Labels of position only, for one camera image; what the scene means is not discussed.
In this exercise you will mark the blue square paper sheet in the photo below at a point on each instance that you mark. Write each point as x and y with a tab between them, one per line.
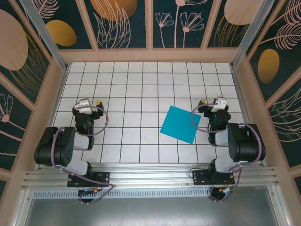
181	124

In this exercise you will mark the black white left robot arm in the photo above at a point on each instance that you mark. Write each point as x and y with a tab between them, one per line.
58	146

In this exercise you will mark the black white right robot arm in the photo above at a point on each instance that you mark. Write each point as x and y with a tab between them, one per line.
247	143

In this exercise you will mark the grey metal sheet panel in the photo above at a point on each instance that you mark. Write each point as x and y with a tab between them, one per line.
150	212

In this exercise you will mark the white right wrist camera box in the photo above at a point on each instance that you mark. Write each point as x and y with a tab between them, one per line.
219	104

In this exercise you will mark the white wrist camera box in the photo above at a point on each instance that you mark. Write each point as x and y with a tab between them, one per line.
219	104
83	106

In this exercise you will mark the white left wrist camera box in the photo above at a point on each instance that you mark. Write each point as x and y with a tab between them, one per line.
83	106

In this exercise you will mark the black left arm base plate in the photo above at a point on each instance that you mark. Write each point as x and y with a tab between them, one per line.
103	176

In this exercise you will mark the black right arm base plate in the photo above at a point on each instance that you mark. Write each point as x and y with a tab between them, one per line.
200	177

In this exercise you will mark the aluminium mounting rail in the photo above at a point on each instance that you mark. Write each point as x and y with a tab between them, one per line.
150	175

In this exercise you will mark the aluminium frame post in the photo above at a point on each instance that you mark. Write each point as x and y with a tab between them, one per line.
47	40
249	33

